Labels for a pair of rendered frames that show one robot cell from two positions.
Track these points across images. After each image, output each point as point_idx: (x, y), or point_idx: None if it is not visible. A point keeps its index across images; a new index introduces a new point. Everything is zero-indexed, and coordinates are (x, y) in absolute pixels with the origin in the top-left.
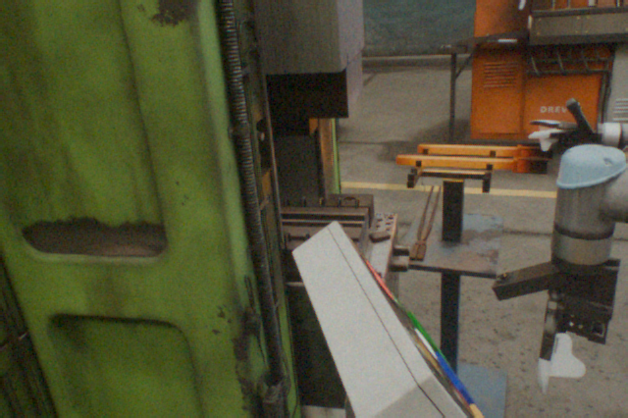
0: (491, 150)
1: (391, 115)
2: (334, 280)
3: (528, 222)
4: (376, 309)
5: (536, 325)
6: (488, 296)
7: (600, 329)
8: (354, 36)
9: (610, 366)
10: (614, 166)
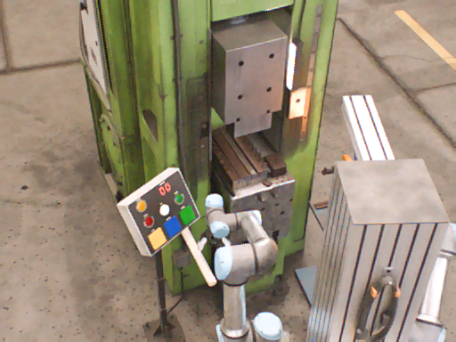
0: None
1: None
2: (154, 181)
3: None
4: (142, 191)
5: (445, 311)
6: (453, 277)
7: (208, 243)
8: (256, 109)
9: None
10: (208, 204)
